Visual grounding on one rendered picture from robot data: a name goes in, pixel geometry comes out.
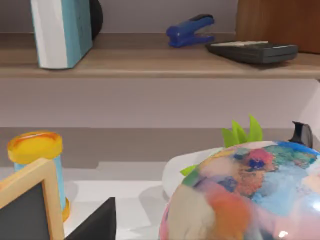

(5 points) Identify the brown wooden cupboard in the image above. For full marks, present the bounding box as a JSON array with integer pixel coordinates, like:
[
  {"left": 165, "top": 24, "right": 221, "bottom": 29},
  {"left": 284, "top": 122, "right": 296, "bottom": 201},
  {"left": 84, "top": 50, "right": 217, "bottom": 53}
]
[{"left": 235, "top": 0, "right": 320, "bottom": 55}]

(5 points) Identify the blue and white book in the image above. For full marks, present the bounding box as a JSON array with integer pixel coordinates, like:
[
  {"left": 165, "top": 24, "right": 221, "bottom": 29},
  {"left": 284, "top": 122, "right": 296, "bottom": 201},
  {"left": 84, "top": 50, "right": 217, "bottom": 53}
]
[{"left": 30, "top": 0, "right": 94, "bottom": 70}]

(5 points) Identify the blue stapler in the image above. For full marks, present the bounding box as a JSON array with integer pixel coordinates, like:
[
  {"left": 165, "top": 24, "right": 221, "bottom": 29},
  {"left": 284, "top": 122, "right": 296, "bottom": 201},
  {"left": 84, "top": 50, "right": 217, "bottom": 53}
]
[{"left": 166, "top": 14, "right": 216, "bottom": 48}]

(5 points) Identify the multicoloured globe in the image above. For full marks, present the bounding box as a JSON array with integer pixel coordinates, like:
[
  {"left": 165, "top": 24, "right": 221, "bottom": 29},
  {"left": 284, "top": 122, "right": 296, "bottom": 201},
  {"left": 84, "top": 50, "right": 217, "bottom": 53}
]
[{"left": 159, "top": 120, "right": 320, "bottom": 240}]

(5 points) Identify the green plant in white pot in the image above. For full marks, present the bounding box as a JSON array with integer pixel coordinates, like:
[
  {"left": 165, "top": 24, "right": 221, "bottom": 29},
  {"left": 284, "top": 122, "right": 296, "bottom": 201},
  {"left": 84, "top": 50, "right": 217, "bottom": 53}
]
[{"left": 161, "top": 114, "right": 264, "bottom": 201}]

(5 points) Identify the wooden shelf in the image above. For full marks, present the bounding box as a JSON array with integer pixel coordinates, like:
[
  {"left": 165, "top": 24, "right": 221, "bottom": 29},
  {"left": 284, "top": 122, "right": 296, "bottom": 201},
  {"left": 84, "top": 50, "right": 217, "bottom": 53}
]
[{"left": 0, "top": 32, "right": 320, "bottom": 81}]

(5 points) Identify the light blue bottle yellow cap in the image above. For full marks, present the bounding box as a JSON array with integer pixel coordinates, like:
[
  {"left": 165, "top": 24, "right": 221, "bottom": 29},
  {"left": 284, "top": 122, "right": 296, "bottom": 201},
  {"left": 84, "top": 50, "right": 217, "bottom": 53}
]
[{"left": 7, "top": 131, "right": 71, "bottom": 223}]

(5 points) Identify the wooden framed blackboard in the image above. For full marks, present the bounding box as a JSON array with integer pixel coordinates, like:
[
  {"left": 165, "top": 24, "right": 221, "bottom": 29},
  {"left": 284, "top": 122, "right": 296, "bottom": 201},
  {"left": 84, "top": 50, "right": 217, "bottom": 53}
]
[{"left": 0, "top": 157, "right": 66, "bottom": 240}]

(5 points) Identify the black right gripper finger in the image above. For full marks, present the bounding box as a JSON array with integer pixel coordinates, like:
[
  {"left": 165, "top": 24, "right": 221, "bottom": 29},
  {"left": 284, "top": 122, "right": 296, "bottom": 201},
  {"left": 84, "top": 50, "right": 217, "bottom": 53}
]
[{"left": 65, "top": 196, "right": 117, "bottom": 240}]

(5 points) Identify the black round object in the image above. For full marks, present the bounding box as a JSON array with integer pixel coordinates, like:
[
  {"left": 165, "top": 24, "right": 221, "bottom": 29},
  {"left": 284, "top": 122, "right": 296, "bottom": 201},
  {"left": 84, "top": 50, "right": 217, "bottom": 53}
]
[{"left": 89, "top": 0, "right": 104, "bottom": 41}]

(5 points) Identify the black calculator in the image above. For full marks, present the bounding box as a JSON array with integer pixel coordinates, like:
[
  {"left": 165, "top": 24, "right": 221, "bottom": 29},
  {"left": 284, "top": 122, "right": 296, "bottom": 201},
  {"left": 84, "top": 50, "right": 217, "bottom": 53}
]
[{"left": 205, "top": 40, "right": 299, "bottom": 65}]

